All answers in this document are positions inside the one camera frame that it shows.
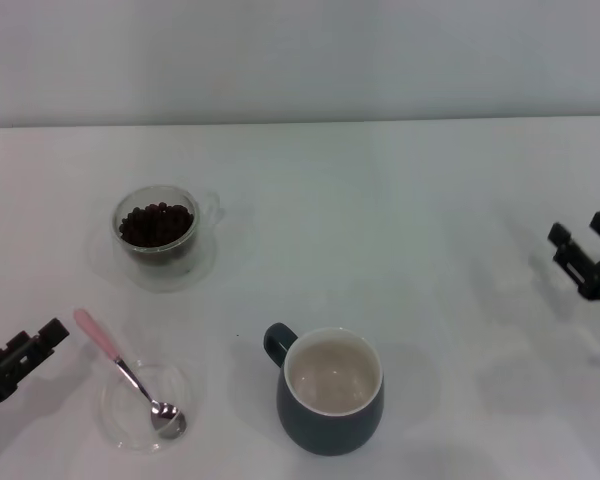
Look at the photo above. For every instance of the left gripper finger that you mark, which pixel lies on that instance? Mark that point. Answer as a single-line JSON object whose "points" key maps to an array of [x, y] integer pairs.
{"points": [[12, 350], [52, 332]]}

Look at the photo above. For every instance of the coffee bean pile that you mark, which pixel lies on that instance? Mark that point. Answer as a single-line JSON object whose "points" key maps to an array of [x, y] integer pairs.
{"points": [[155, 227]]}

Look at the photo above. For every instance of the dark grey ceramic mug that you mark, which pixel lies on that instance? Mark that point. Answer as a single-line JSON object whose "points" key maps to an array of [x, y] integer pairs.
{"points": [[330, 435]]}

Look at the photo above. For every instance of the small clear glass dish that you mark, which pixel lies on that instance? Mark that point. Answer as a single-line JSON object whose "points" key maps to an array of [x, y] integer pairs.
{"points": [[125, 430]]}

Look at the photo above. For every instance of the clear glass saucer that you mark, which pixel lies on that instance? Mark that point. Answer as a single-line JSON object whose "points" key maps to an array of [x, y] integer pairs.
{"points": [[165, 285]]}

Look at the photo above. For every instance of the clear double-wall glass cup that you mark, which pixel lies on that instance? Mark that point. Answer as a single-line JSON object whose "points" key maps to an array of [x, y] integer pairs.
{"points": [[182, 252]]}

